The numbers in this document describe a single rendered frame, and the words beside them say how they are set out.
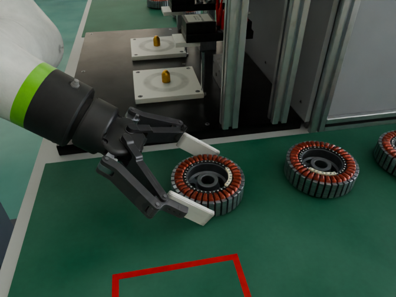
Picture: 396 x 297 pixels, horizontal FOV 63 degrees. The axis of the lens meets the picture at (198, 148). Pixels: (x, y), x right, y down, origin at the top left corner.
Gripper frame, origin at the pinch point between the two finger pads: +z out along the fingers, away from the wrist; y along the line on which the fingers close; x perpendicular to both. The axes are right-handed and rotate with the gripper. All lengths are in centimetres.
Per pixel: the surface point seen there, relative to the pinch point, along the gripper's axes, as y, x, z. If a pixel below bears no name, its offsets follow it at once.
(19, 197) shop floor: -61, -114, -42
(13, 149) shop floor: -96, -125, -62
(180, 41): -30.8, 5.2, -12.8
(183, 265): 13.3, -2.7, -0.4
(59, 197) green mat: 3.8, -13.2, -18.5
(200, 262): 12.7, -1.7, 1.4
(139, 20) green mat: -90, -19, -28
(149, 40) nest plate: -59, -10, -20
